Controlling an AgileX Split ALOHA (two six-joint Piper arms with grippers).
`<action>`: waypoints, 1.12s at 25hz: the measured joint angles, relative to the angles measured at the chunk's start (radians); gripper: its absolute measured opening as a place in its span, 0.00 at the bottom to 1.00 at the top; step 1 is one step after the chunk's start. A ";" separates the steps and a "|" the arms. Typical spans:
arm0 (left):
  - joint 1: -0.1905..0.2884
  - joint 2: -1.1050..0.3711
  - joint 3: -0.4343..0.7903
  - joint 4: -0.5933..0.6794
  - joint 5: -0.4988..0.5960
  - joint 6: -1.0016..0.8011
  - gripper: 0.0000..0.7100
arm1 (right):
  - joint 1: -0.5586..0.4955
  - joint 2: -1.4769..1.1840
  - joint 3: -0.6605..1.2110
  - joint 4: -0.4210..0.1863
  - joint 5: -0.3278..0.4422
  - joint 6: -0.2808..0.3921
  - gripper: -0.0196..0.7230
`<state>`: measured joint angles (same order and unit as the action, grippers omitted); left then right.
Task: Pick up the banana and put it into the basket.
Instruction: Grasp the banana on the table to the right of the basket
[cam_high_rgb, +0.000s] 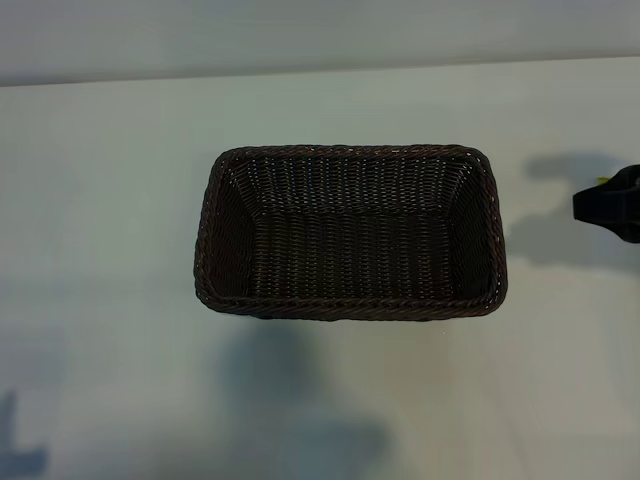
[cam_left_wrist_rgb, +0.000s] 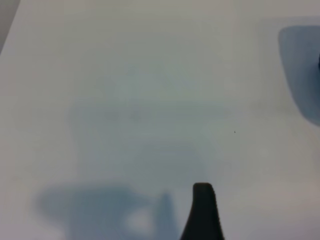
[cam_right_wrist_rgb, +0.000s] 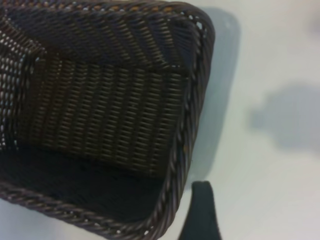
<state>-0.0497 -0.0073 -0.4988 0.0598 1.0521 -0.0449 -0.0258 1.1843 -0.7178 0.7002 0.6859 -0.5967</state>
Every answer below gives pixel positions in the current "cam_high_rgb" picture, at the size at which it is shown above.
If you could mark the dark brown wicker basket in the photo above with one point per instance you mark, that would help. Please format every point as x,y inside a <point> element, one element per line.
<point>350,250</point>

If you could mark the yellow banana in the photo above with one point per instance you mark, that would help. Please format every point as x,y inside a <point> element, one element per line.
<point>601,180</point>

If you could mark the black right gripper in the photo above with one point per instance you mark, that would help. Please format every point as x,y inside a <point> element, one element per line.
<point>617,205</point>

